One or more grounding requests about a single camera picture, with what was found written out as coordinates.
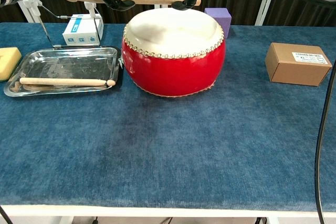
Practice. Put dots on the purple foam block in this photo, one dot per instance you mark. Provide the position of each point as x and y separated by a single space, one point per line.
223 19

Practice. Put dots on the stainless steel tray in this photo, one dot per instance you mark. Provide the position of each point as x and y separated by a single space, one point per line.
65 64

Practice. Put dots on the blue velvet table cloth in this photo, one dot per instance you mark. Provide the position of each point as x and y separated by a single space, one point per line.
168 155

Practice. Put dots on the white table frame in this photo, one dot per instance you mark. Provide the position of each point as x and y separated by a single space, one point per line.
168 211

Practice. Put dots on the brown cardboard box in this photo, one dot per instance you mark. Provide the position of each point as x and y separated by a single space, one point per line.
288 61

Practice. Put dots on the white slanted frame post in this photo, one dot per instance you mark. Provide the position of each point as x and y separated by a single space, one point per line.
263 9
29 19

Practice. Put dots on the red drum with white head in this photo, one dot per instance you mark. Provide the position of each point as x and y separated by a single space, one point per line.
173 74

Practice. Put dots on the white and blue carton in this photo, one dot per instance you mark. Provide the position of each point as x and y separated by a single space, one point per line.
76 35

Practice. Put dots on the yellow sponge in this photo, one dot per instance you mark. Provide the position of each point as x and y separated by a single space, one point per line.
9 61

